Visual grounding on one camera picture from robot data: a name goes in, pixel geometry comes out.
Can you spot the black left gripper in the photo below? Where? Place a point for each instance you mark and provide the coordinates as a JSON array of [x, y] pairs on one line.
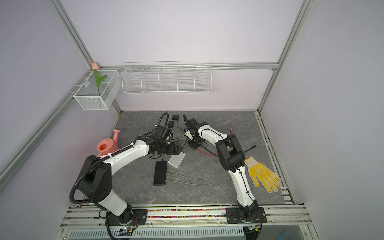
[[172, 149]]

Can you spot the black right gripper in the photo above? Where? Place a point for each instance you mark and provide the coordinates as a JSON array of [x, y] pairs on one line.
[[194, 146]]

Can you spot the black network switch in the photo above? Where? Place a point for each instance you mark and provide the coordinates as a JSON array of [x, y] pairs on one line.
[[160, 175]]

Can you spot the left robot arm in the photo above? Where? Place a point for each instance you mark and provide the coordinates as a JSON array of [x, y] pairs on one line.
[[94, 183]]

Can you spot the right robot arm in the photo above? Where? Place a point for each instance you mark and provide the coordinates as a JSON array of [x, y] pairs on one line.
[[232, 159]]

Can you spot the black power adapter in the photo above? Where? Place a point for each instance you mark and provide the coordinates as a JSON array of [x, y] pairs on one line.
[[171, 124], [175, 117]]

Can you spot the pink watering can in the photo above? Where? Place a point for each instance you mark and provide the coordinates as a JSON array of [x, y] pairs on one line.
[[107, 146]]

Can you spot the yellow work glove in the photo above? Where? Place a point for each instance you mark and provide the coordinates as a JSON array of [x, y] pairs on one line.
[[260, 174]]

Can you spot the artificial tulip flower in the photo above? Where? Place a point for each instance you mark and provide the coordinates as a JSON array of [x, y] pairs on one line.
[[99, 79]]

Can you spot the long white wire basket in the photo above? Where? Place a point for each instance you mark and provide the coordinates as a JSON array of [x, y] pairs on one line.
[[167, 77]]

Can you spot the small white wire basket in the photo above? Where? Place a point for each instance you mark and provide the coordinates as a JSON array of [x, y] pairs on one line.
[[87, 95]]

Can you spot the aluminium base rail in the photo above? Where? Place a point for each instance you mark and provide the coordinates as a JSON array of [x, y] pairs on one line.
[[183, 222]]

